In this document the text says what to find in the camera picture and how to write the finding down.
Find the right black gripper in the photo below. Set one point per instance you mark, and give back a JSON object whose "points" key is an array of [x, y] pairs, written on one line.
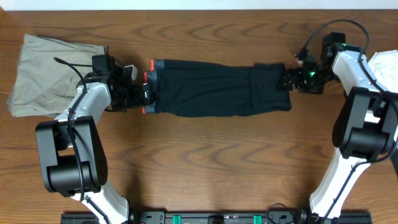
{"points": [[300, 83]]}

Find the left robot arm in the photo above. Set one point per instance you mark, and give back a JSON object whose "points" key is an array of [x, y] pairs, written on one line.
{"points": [[72, 159]]}

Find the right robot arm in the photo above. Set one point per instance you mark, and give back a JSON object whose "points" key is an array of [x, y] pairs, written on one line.
{"points": [[363, 134]]}

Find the black leggings red waistband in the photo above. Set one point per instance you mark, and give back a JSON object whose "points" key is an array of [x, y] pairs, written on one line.
{"points": [[199, 89]]}

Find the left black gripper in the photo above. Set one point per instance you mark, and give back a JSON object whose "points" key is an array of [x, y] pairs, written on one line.
{"points": [[137, 100]]}

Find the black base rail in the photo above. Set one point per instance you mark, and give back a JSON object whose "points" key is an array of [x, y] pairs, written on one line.
{"points": [[274, 216]]}

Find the folded khaki trousers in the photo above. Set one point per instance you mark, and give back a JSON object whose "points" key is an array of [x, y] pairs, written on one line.
{"points": [[43, 86]]}

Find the black and white garment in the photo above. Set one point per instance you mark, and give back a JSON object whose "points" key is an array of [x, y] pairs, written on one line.
{"points": [[384, 67]]}

